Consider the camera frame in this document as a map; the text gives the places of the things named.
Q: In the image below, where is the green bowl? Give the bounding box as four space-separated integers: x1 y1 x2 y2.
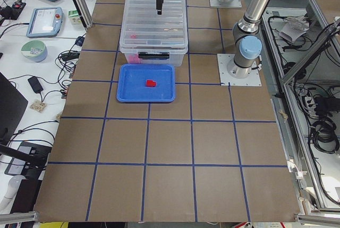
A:
21 40 48 62

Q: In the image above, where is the blue plastic tray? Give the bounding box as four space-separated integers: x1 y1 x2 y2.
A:
116 64 176 103

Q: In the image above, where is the clear plastic storage box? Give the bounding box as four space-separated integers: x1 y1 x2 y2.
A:
118 0 189 67

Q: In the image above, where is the clear plastic box lid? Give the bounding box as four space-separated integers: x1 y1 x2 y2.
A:
118 0 189 54

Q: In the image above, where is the white cylinder device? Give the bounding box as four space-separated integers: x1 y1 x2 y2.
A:
1 175 27 214

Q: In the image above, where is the aluminium frame right side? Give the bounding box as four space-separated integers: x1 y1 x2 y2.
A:
262 0 339 227

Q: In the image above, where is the small black power adapter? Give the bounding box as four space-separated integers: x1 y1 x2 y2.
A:
28 76 43 94

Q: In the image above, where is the near teach pendant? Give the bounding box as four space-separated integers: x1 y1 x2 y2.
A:
26 7 63 38

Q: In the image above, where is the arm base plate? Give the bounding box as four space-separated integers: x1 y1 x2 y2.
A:
217 54 262 87
209 0 242 9

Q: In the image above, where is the green white carton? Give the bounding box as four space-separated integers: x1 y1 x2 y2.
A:
68 10 82 25

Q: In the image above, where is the black box latch handle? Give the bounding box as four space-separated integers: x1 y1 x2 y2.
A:
138 52 170 60

